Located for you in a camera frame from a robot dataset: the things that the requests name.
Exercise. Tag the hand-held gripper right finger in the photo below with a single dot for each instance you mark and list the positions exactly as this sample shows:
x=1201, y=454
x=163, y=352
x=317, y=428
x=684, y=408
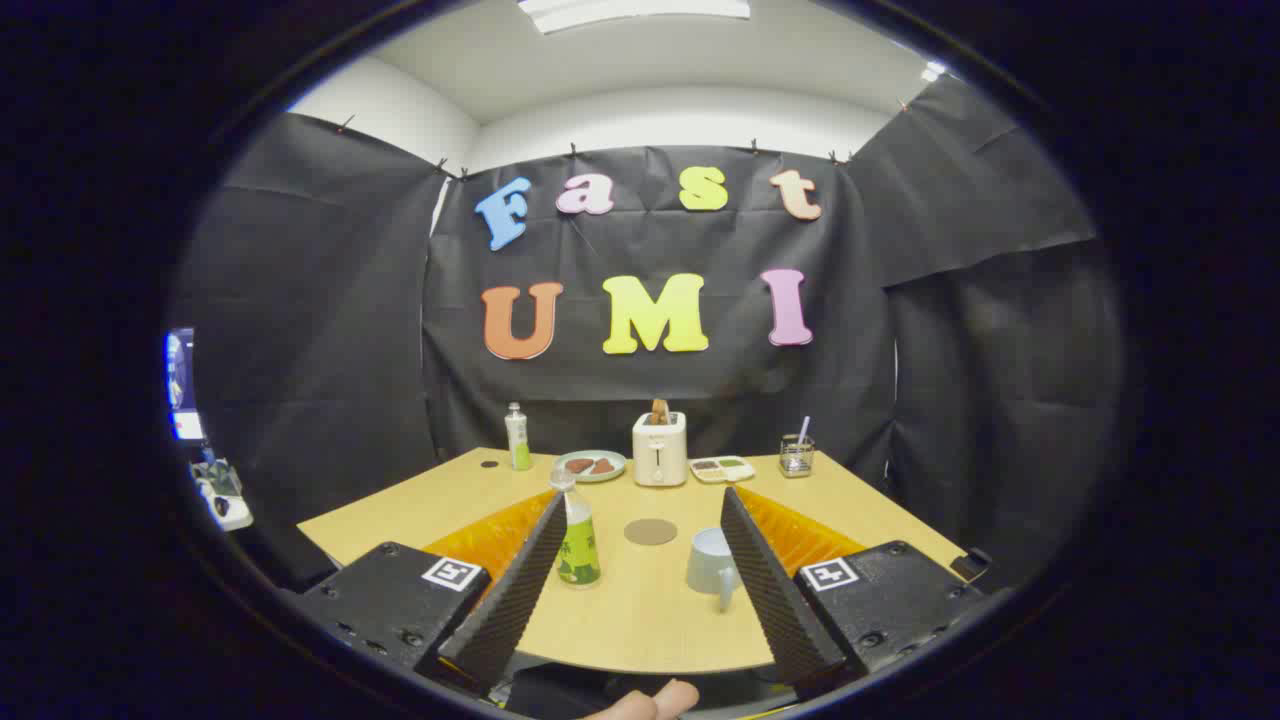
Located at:
x=770, y=590

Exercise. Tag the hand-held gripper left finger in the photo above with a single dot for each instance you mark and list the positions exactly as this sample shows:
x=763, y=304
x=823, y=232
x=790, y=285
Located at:
x=515, y=590

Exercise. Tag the pale blue cup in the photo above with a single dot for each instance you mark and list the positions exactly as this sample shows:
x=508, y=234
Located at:
x=708, y=565

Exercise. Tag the green label juice bottle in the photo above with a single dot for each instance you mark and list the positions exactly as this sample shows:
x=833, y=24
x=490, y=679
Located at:
x=578, y=560

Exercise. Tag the round brown coaster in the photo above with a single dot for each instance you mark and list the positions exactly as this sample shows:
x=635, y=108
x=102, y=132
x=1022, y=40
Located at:
x=651, y=532

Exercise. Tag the white and green capped bottle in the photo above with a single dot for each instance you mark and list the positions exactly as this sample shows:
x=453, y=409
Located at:
x=518, y=440

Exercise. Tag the white divided tray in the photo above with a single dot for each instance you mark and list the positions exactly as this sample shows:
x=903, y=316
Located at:
x=722, y=470

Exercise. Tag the wooden table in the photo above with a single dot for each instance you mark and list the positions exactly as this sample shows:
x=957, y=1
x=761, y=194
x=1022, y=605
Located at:
x=640, y=625

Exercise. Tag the clear glass holder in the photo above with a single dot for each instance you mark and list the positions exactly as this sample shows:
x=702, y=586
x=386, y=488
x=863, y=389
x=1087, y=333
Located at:
x=797, y=460

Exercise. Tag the pale green plate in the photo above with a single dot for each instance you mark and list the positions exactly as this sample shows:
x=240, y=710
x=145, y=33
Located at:
x=590, y=476

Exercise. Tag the brown bread slice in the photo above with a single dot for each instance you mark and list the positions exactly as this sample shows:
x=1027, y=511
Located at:
x=603, y=467
x=578, y=465

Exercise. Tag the white straw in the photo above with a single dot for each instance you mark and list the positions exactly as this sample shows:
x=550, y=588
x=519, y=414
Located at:
x=803, y=430

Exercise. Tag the white toaster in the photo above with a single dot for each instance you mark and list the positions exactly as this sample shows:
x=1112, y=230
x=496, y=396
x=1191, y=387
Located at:
x=660, y=455

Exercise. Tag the black table clamp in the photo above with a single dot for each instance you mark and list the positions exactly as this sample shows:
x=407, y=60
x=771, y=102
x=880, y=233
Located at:
x=970, y=565

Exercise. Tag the toast slice in toaster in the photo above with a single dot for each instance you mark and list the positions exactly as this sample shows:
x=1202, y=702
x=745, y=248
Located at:
x=660, y=410

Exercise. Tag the white device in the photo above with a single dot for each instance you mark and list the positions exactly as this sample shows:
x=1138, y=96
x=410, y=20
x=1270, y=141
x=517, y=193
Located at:
x=225, y=500

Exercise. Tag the computer monitor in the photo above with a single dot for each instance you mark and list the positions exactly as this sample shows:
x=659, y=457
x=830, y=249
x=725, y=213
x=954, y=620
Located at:
x=184, y=385

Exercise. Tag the ceiling light panel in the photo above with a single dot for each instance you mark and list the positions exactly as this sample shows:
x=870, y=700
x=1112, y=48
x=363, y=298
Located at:
x=640, y=10

